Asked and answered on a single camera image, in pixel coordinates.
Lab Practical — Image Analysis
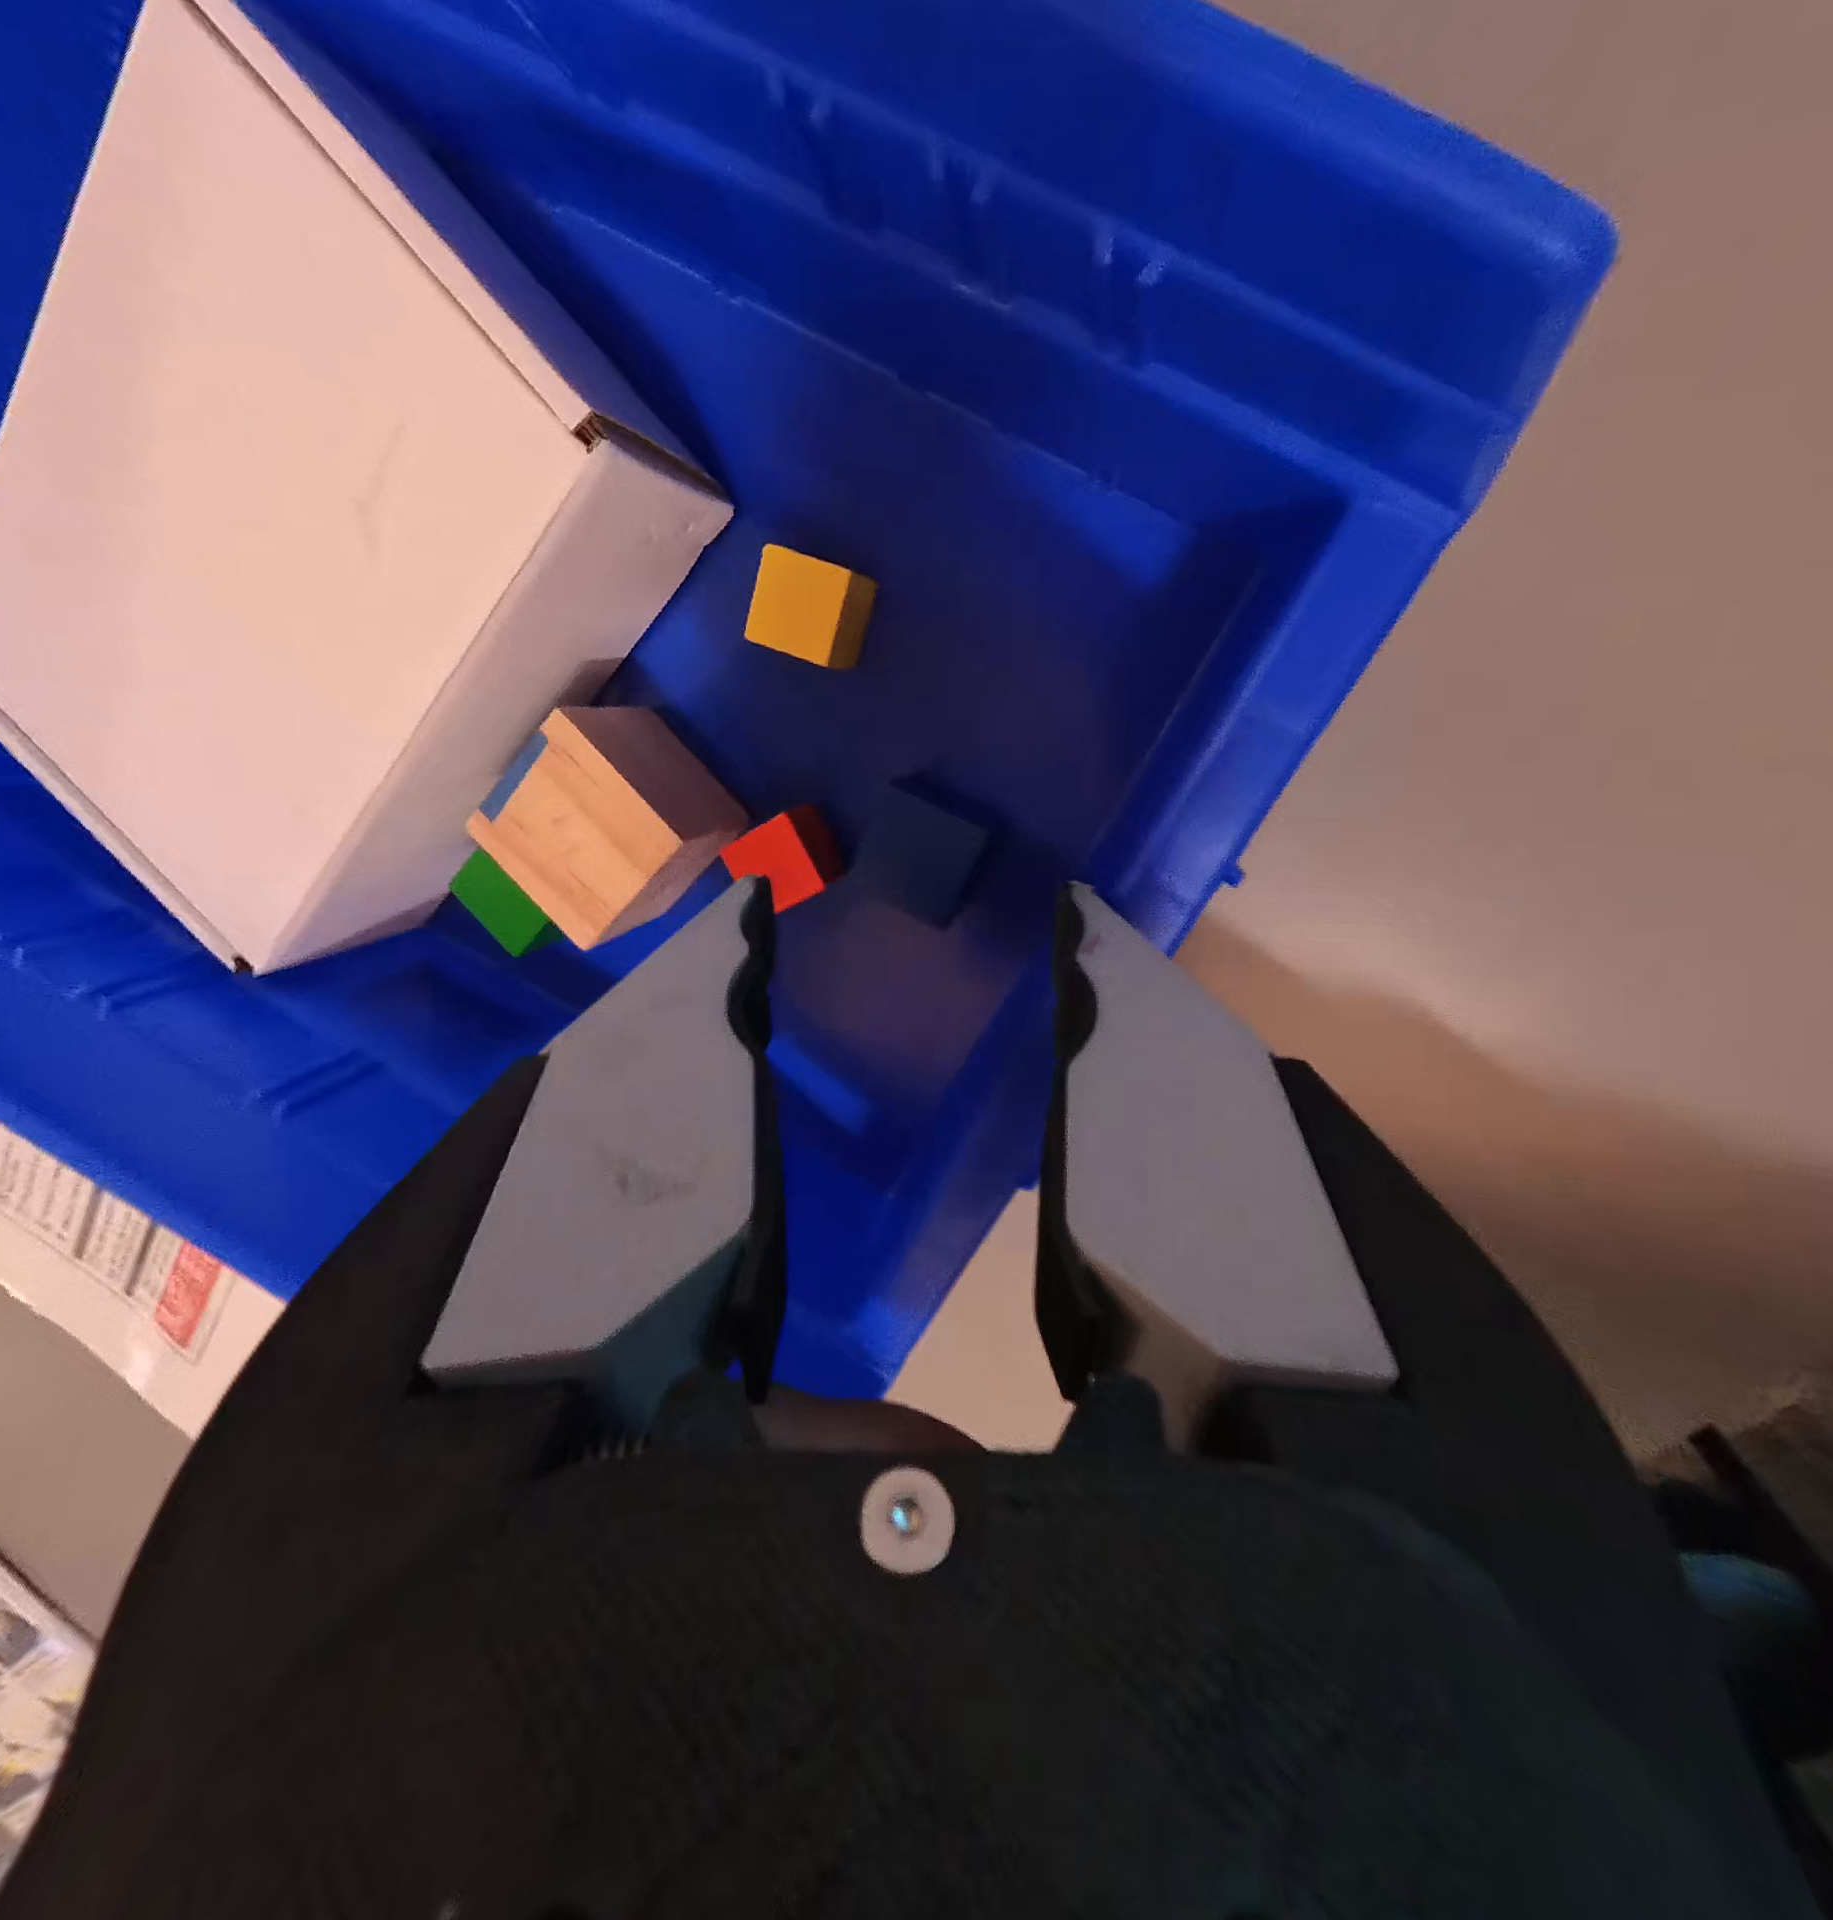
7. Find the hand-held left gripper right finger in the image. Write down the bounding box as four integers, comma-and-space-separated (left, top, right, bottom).
1036, 884, 1400, 1442

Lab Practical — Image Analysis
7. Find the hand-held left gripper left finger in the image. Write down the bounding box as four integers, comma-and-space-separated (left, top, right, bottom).
419, 876, 787, 1403

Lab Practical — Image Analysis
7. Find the red wooden cube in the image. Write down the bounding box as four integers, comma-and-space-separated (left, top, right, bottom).
719, 804, 844, 916

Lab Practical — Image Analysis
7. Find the white cardboard mailer box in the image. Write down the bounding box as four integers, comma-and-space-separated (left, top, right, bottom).
0, 0, 736, 977

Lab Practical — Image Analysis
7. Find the blue plastic bin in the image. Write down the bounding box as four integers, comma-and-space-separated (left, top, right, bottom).
0, 0, 1621, 1398

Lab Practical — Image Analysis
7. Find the green wooden cube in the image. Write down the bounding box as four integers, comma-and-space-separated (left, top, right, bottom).
448, 846, 562, 960

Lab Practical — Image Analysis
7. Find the large wooden cube blue face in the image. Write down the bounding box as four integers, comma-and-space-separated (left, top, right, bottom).
465, 706, 751, 953

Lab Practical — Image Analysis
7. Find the printed desk sheet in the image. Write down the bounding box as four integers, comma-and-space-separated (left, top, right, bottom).
0, 1102, 293, 1442

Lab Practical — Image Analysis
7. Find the yellow wooden cube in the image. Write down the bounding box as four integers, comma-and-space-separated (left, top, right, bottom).
745, 542, 879, 670

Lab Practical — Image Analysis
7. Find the printed picture sheet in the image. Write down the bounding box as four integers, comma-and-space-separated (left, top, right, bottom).
0, 1507, 101, 1899

